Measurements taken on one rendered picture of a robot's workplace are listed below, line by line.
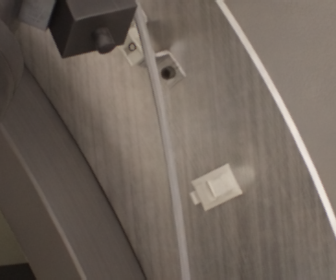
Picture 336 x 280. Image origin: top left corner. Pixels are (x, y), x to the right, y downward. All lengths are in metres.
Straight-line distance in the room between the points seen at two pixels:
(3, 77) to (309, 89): 0.16
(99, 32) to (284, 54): 0.10
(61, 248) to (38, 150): 0.05
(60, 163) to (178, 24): 0.09
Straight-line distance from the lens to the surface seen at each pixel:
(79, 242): 1.02
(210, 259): 1.03
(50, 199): 1.01
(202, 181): 1.02
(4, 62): 0.90
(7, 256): 6.59
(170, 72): 1.01
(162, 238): 1.04
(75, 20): 0.93
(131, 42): 1.01
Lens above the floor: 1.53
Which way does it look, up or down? 10 degrees down
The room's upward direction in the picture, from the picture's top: 6 degrees counter-clockwise
